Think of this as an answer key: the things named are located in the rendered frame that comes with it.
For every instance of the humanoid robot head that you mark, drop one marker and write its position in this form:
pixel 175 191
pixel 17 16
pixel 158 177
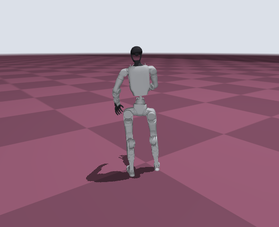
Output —
pixel 136 50

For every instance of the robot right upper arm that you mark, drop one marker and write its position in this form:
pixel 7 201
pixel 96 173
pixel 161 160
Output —
pixel 153 75

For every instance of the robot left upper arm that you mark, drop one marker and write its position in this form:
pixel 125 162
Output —
pixel 119 80

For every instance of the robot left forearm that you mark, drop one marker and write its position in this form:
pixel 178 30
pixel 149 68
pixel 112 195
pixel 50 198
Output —
pixel 116 98

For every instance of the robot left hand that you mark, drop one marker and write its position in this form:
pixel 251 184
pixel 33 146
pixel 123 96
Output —
pixel 117 108

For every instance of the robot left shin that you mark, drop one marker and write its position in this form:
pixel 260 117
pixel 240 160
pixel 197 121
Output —
pixel 130 156

